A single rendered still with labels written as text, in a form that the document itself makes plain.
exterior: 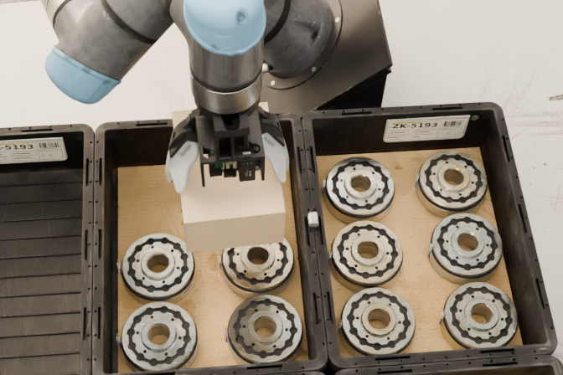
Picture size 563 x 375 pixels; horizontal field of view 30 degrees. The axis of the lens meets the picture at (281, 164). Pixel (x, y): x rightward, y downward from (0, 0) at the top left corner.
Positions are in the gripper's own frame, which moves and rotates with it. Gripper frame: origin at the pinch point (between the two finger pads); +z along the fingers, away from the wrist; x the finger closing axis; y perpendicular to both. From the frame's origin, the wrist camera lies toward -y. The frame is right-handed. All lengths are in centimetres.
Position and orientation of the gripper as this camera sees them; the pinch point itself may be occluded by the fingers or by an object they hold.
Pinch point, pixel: (227, 169)
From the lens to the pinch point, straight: 129.1
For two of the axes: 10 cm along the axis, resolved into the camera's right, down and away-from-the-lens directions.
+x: 9.9, -1.0, 1.0
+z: -0.3, 5.2, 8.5
